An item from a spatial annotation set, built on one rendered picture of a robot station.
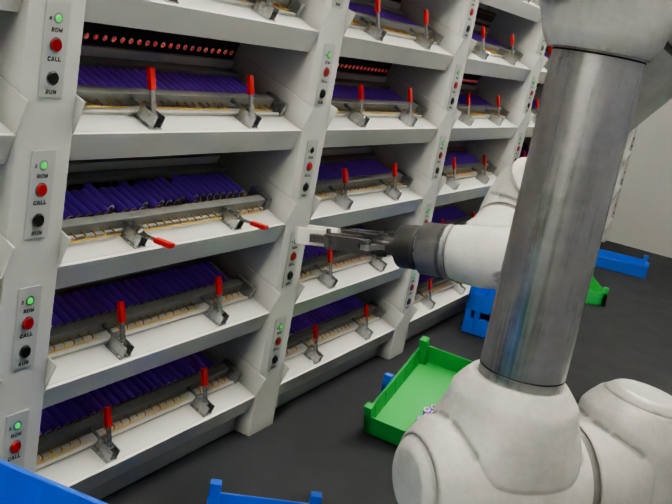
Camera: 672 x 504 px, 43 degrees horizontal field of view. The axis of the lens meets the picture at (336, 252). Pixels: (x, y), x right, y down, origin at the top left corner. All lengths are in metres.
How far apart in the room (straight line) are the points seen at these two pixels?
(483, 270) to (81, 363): 0.65
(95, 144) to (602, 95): 0.71
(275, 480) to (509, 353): 0.89
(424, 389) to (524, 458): 1.17
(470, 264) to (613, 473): 0.43
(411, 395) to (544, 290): 1.20
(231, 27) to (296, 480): 0.89
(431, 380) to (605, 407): 1.10
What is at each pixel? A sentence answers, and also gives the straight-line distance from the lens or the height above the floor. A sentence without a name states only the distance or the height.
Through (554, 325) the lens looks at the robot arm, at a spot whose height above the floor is 0.61.
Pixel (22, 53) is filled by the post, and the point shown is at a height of 0.78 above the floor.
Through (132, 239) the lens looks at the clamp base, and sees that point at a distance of 1.42.
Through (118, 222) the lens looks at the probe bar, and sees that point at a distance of 1.43.
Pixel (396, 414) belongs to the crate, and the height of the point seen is 0.04.
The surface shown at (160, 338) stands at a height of 0.30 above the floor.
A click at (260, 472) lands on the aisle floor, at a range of 1.80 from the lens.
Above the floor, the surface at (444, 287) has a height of 0.12.
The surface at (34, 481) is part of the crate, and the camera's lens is 0.83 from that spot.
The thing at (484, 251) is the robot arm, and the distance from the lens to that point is 1.35.
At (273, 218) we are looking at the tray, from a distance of 1.75.
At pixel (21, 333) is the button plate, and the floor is 0.39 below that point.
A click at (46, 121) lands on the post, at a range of 1.21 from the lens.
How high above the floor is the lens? 0.88
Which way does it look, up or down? 14 degrees down
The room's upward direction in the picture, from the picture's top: 11 degrees clockwise
